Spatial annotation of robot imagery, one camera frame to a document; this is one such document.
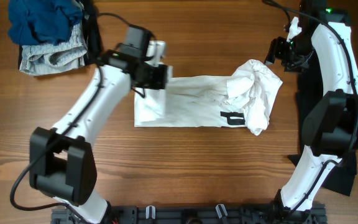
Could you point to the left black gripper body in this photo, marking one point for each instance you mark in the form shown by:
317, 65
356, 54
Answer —
150, 76

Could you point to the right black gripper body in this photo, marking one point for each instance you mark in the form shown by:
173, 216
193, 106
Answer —
278, 50

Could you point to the white shirt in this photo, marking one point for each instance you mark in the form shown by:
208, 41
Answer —
243, 100

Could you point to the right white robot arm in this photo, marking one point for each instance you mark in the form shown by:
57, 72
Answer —
318, 49

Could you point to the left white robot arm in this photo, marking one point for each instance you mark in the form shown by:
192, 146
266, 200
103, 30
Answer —
61, 160

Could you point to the black shirt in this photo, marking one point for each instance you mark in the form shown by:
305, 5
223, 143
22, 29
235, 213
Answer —
310, 91

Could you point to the black folded garment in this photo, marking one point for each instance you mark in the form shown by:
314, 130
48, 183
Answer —
90, 31

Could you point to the light denim folded garment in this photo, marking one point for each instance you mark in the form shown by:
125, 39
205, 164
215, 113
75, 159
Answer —
47, 59

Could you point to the blue folded garment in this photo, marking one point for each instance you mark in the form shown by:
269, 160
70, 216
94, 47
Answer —
35, 22

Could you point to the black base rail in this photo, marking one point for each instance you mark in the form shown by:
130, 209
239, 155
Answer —
247, 214

